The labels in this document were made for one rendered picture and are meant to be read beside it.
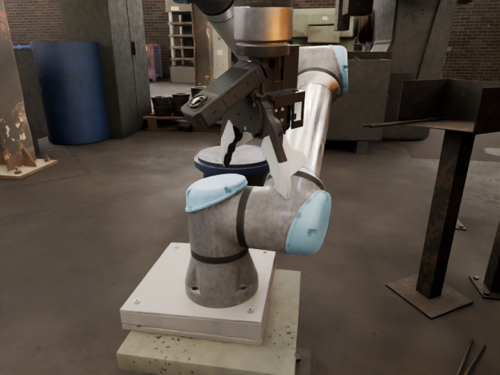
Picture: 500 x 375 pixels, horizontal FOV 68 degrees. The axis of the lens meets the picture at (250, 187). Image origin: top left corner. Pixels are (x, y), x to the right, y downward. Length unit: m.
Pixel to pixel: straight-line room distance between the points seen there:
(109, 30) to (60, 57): 0.49
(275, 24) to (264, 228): 0.32
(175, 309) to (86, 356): 0.53
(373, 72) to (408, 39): 0.65
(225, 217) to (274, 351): 0.26
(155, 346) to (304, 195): 0.39
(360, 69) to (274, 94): 2.59
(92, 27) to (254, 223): 3.34
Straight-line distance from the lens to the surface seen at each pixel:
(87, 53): 3.68
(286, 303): 0.83
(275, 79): 0.53
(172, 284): 0.82
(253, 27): 0.49
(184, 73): 10.33
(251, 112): 0.51
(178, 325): 0.75
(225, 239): 0.67
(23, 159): 3.09
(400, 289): 1.47
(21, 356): 1.32
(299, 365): 1.10
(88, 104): 3.68
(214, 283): 0.72
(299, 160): 0.52
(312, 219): 0.61
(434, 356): 1.26
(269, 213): 0.63
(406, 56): 3.66
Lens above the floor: 0.81
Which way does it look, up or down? 20 degrees down
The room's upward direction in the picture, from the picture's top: straight up
